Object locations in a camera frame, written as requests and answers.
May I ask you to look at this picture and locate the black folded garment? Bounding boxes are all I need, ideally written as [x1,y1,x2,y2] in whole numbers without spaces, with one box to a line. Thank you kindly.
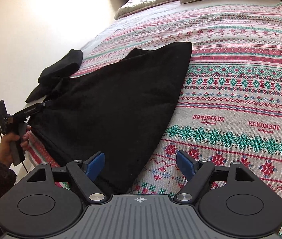
[25,49,83,103]

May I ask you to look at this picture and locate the black pants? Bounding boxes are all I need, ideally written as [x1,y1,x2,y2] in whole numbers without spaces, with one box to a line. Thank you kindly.
[28,42,192,195]

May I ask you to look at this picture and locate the left hand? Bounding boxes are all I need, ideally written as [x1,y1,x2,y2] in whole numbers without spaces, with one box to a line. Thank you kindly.
[0,132,29,168]

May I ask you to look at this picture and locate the crumpled grey blanket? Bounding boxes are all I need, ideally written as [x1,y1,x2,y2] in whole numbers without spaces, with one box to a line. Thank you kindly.
[114,0,179,20]

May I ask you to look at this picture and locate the patterned handmade bedspread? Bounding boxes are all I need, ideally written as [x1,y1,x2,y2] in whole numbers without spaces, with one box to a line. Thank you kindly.
[27,0,282,239]

